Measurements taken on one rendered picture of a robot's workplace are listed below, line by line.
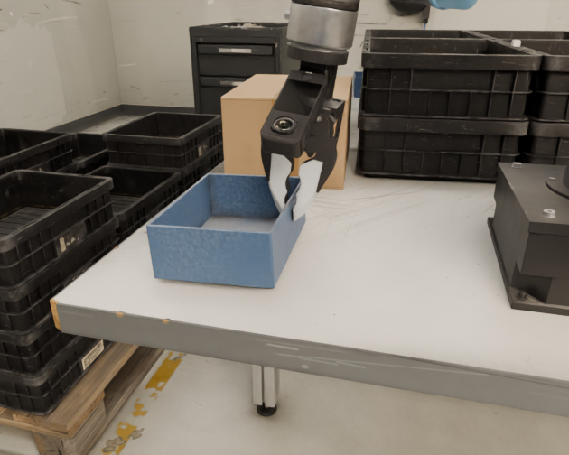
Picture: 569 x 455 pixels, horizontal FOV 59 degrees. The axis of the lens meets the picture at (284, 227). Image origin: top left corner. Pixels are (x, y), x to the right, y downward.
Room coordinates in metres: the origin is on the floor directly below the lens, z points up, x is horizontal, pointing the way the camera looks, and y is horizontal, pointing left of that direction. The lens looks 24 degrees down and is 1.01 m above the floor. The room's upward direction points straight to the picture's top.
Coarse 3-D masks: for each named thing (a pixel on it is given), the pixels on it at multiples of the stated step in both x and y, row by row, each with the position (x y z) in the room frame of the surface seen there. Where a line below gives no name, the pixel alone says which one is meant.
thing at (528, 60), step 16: (368, 48) 1.02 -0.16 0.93; (512, 48) 1.03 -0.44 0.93; (368, 64) 0.92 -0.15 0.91; (384, 64) 0.92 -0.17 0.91; (400, 64) 0.91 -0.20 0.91; (416, 64) 0.91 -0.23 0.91; (432, 64) 0.90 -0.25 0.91; (448, 64) 0.90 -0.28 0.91; (464, 64) 0.90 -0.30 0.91; (480, 64) 0.89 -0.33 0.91; (496, 64) 0.89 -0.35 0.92; (512, 64) 0.88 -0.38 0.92; (528, 64) 0.88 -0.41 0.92
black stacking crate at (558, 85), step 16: (544, 48) 1.24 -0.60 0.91; (560, 48) 1.23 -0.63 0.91; (544, 80) 0.89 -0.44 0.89; (560, 80) 0.88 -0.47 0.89; (528, 96) 0.95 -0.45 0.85; (544, 96) 0.89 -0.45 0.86; (560, 96) 0.88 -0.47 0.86; (528, 112) 0.94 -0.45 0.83; (544, 112) 0.88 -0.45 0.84; (560, 112) 0.88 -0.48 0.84
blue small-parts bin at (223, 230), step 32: (192, 192) 0.66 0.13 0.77; (224, 192) 0.72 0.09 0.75; (256, 192) 0.71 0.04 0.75; (160, 224) 0.56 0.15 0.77; (192, 224) 0.65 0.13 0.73; (224, 224) 0.68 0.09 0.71; (256, 224) 0.68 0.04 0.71; (288, 224) 0.58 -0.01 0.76; (160, 256) 0.53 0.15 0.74; (192, 256) 0.52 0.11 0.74; (224, 256) 0.51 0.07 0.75; (256, 256) 0.50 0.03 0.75; (288, 256) 0.57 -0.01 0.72
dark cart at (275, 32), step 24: (216, 24) 2.86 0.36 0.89; (240, 24) 3.10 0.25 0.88; (264, 24) 3.07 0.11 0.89; (192, 48) 2.55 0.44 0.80; (216, 48) 2.52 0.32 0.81; (240, 48) 2.49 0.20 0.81; (264, 48) 2.46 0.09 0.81; (192, 72) 2.55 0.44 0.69; (216, 72) 2.54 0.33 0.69; (240, 72) 2.51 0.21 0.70; (264, 72) 2.48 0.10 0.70; (288, 72) 2.58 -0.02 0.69; (216, 96) 2.54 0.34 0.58
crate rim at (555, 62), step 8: (496, 40) 1.24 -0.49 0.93; (504, 40) 1.25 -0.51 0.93; (520, 40) 1.25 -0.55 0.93; (528, 40) 1.24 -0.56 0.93; (536, 40) 1.24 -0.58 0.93; (544, 40) 1.24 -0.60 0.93; (552, 40) 1.24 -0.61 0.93; (560, 40) 1.23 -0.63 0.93; (568, 40) 1.23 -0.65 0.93; (528, 48) 1.02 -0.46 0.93; (544, 56) 0.89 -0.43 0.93; (552, 56) 0.88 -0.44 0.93; (560, 56) 0.87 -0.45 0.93; (568, 56) 0.87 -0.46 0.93; (544, 64) 0.88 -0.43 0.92; (552, 64) 0.88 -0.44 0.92; (560, 64) 0.87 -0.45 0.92; (568, 64) 0.87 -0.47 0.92
